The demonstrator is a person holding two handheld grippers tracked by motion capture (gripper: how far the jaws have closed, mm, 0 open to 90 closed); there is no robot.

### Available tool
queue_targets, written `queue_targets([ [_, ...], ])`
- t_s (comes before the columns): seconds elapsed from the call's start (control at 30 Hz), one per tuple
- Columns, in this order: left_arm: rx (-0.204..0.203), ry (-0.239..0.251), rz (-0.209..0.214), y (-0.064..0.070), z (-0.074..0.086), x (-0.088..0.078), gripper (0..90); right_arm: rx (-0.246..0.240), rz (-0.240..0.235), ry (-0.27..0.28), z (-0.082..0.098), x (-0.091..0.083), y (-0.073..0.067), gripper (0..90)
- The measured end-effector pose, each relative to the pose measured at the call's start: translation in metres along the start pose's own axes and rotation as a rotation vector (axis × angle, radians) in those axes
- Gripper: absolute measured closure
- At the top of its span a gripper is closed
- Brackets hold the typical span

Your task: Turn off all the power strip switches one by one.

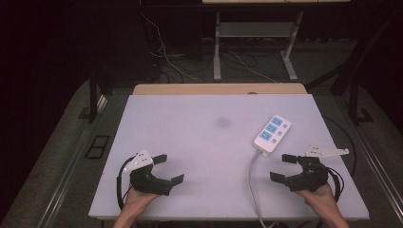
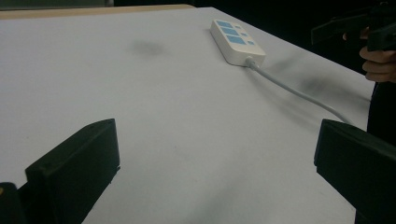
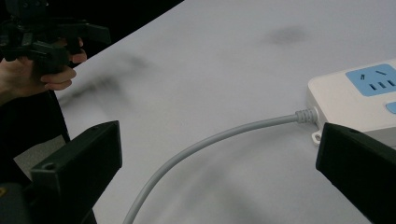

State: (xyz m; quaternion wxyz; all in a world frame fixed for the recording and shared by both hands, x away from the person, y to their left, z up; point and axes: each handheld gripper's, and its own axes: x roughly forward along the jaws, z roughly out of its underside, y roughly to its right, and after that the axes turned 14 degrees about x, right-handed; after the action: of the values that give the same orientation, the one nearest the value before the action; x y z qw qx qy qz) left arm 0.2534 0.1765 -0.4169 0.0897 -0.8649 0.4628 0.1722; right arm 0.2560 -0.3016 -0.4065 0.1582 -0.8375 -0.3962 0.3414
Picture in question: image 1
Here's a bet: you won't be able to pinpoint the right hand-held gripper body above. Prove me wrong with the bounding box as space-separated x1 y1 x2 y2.
284 144 351 193

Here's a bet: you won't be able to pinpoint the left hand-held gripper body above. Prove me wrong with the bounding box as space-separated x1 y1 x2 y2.
123 148 174 197

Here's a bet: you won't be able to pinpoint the white power strip blue sockets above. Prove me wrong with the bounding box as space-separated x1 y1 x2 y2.
253 114 293 156

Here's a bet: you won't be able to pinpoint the person's left hand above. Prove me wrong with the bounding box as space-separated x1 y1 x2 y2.
121 185 162 217

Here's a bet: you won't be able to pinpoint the person's right hand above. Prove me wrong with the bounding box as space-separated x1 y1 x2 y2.
303 182 340 217

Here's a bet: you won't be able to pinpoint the black metal stand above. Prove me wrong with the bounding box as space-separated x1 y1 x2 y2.
347 70 374 125
87 67 114 124

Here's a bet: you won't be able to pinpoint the wooden table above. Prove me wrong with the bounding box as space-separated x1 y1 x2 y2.
132 83 308 96

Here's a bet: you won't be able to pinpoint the grey power strip cable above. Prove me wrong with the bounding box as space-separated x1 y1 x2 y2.
248 148 278 228

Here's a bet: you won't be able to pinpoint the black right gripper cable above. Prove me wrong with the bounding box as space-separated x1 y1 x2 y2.
327 166 345 203

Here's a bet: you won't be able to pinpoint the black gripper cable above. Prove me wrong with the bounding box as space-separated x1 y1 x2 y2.
115 156 135 211
327 166 345 203

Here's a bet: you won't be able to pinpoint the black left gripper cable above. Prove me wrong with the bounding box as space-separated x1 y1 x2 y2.
115 156 135 211

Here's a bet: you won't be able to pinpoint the thin black floor cable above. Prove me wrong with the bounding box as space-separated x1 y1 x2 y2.
322 116 358 179

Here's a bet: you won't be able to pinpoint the black floor frame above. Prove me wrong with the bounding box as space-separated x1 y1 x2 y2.
84 135 111 160

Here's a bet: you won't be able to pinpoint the aluminium floor rail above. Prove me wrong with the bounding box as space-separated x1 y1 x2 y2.
37 94 109 228
335 103 403 218

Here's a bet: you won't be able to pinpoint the white floor cable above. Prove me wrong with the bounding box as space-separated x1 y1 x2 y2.
139 10 204 85
227 50 278 84

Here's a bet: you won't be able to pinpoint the grey metal desk frame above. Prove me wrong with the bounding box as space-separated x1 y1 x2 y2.
213 10 304 83

